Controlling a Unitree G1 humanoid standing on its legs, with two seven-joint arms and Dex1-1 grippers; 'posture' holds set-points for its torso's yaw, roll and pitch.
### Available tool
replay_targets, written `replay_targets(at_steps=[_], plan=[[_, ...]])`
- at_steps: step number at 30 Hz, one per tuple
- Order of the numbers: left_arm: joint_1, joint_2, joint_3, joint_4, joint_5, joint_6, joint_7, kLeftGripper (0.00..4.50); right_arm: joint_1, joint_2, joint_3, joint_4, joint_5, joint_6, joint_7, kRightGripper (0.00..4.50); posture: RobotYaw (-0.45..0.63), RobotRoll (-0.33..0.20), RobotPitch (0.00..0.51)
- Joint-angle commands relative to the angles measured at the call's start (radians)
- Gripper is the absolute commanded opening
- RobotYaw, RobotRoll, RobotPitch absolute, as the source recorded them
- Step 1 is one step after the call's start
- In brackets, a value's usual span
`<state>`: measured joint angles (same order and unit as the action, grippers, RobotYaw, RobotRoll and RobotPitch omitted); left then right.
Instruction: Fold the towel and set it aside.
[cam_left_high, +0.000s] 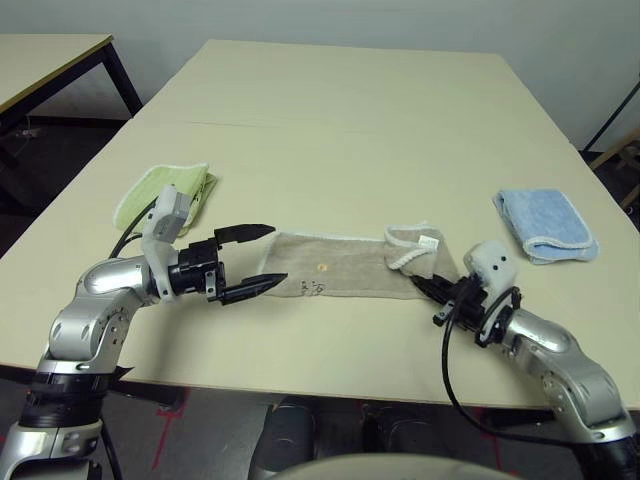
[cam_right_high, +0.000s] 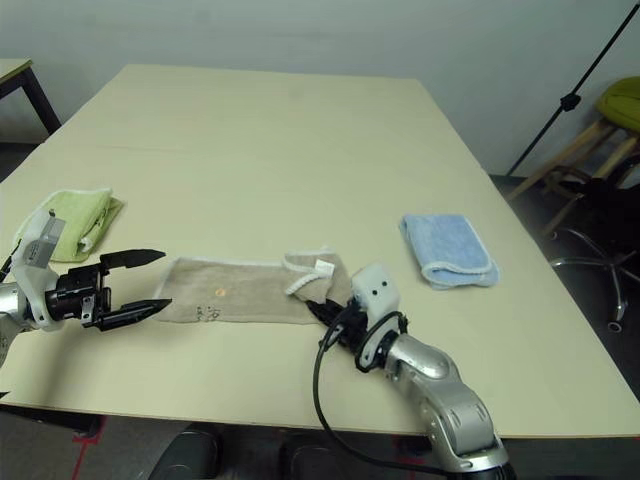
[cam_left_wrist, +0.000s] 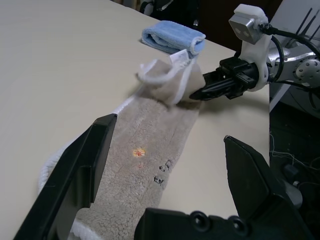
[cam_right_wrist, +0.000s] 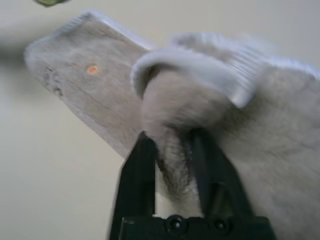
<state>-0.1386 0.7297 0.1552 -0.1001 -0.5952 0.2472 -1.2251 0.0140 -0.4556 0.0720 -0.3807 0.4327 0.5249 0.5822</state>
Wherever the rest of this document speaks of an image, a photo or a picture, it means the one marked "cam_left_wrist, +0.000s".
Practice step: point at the grey metal cylinder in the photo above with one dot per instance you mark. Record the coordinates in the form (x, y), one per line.
(293, 195)

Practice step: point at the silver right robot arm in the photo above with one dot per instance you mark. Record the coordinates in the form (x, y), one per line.
(305, 70)

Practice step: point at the folded blue towel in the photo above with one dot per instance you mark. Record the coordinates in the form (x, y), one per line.
(172, 32)

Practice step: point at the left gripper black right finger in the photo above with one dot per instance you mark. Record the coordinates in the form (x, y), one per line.
(257, 195)

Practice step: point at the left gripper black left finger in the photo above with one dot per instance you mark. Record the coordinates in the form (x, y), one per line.
(75, 170)

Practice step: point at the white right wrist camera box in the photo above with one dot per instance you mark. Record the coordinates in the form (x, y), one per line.
(252, 47)

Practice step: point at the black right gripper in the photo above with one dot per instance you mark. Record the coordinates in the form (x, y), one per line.
(245, 75)

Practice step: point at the beige towel with duck embroidery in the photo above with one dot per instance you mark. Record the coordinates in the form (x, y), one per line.
(150, 130)

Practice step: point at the black thin rods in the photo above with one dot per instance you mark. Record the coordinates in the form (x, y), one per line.
(304, 21)

